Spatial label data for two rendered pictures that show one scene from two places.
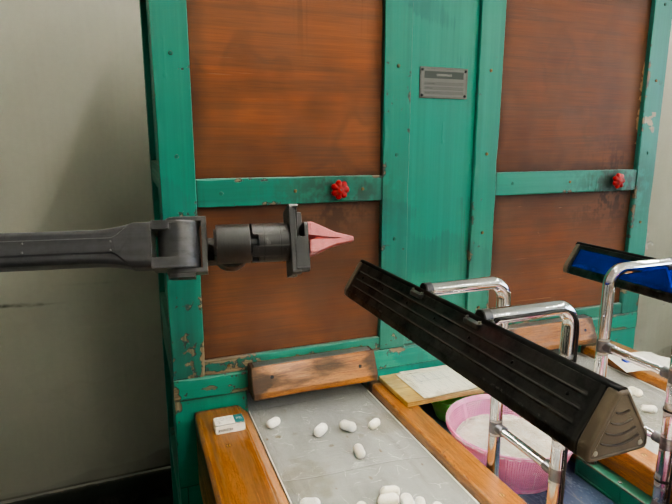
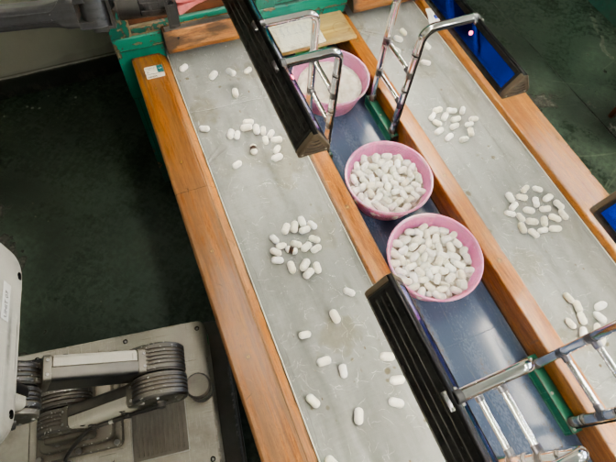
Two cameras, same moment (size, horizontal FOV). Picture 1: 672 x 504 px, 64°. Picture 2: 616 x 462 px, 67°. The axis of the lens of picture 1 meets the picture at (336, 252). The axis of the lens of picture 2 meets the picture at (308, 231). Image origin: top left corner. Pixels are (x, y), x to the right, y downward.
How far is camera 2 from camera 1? 0.63 m
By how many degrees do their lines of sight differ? 50
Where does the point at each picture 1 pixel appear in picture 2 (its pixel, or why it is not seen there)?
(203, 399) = (135, 50)
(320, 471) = (212, 105)
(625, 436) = (317, 148)
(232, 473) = (159, 109)
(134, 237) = (63, 11)
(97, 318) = not seen: outside the picture
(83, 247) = (34, 19)
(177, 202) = not seen: outside the picture
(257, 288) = not seen: outside the picture
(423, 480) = (269, 114)
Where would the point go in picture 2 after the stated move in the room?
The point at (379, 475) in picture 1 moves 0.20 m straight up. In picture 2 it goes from (245, 109) to (240, 60)
